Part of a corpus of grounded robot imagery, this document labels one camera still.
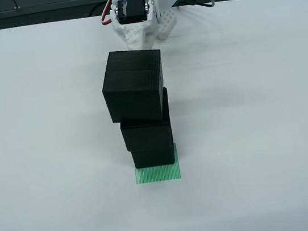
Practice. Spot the black cube with seam line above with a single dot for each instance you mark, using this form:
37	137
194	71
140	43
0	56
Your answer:
135	103

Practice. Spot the smooth black cube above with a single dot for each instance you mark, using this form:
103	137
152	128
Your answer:
152	157
145	134

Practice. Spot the green striped square patch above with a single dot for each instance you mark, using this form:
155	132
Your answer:
156	174

